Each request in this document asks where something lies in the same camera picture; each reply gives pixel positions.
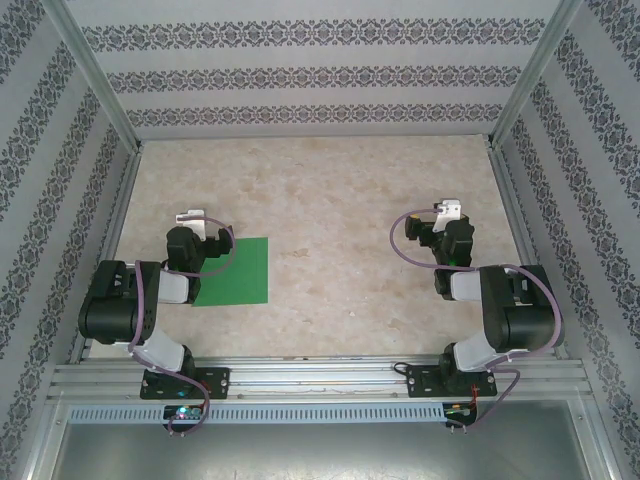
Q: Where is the green paper sheet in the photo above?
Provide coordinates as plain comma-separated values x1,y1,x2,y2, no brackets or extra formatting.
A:
191,237,270,307

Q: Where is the controller board with LEDs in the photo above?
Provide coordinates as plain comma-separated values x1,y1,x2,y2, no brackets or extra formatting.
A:
162,404,206,426
444,402,479,426

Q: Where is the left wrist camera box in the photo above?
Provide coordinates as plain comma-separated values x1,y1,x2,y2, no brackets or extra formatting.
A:
174,208,207,239

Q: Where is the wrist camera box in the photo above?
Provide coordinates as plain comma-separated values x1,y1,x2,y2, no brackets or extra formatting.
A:
432,198,462,234
174,208,207,239

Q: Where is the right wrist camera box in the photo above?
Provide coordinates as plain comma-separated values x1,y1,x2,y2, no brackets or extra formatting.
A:
432,198,462,234

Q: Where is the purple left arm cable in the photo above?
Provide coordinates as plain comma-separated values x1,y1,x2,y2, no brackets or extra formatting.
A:
128,217,237,438

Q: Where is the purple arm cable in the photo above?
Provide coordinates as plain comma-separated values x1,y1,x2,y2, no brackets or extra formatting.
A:
390,208,562,434
128,217,237,438

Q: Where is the aluminium side rail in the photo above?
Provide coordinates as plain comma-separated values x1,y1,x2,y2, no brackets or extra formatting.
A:
68,148,144,364
488,148,569,360

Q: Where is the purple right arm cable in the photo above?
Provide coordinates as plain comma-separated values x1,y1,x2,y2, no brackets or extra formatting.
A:
390,208,562,434

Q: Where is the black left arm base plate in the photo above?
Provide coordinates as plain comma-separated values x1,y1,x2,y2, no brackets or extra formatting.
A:
139,367,231,401

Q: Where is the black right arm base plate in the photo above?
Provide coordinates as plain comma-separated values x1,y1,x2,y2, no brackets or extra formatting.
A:
407,363,500,399

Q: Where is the aluminium mounting rail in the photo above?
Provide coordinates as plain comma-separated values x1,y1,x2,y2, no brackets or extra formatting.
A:
47,353,594,401

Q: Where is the aluminium frame post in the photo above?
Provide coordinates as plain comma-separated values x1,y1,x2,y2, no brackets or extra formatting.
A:
38,0,144,152
485,0,585,150

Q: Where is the grey slotted cable duct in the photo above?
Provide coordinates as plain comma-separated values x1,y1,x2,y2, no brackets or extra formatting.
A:
67,403,446,424

